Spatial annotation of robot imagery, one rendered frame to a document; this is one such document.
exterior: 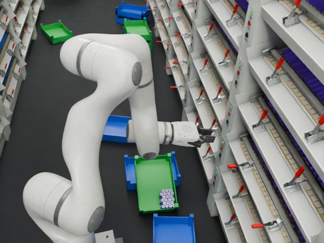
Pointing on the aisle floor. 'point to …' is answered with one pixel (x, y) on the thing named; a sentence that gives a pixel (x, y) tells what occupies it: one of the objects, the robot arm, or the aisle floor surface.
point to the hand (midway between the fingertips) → (208, 135)
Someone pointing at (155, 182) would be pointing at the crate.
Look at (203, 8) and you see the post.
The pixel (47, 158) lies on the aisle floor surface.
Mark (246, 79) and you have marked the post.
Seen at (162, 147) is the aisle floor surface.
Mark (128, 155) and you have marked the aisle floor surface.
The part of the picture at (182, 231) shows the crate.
